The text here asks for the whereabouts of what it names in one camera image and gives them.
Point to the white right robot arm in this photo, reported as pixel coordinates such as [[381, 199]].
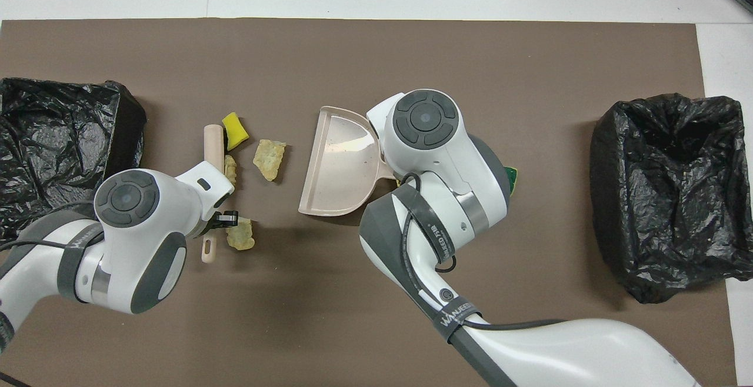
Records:
[[447, 157]]

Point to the croissant shaped bread piece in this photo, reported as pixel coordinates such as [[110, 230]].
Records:
[[230, 169]]

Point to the brown table mat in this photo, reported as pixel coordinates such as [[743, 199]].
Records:
[[353, 57]]

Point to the beige plastic dustpan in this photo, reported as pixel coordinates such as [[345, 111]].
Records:
[[341, 163]]

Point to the bin with tight black bag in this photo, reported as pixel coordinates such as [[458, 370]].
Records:
[[59, 140]]

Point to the beige hand brush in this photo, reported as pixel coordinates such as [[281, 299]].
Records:
[[213, 143]]

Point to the pale bread chunk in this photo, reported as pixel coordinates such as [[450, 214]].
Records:
[[269, 159], [241, 239]]

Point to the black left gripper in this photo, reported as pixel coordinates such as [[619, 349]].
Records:
[[210, 228]]

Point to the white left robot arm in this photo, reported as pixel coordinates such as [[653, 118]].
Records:
[[126, 240]]

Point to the bin with loose black bag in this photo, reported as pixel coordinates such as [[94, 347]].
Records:
[[670, 199]]

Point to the green and yellow sponge piece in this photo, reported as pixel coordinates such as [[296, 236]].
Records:
[[513, 180]]

